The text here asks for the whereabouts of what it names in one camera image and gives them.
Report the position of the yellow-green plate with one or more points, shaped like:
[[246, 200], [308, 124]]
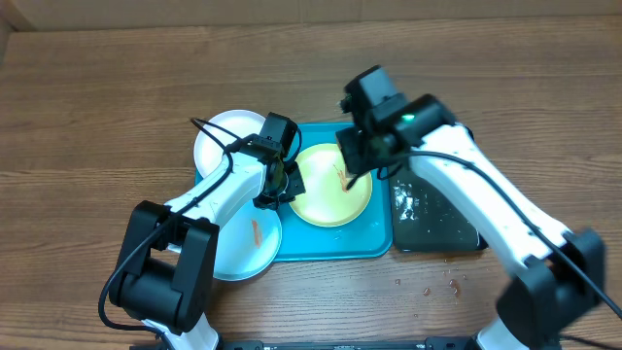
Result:
[[327, 201]]

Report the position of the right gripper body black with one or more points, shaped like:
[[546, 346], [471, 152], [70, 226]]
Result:
[[373, 152]]

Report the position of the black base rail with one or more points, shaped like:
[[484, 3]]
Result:
[[430, 343]]

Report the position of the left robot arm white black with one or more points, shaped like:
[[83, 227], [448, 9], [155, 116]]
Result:
[[165, 268]]

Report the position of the teal plastic tray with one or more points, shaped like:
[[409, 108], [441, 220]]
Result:
[[368, 236]]

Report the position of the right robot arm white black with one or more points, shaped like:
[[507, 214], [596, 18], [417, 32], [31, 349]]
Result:
[[557, 275]]

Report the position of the white plate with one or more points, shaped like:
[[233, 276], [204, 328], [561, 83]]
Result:
[[206, 153]]

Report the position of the light blue plate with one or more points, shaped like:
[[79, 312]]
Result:
[[248, 244]]

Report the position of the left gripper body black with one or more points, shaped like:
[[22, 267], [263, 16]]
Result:
[[290, 186]]

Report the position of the black plastic tray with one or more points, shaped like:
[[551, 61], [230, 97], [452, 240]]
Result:
[[425, 221]]

